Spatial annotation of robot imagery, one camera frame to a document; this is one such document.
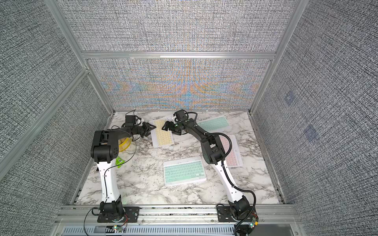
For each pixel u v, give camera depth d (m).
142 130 0.96
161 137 1.01
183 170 0.88
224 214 0.73
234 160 0.92
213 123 1.14
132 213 0.73
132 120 0.90
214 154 0.67
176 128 0.94
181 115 0.88
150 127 1.00
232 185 0.65
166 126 0.95
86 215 0.72
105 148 0.61
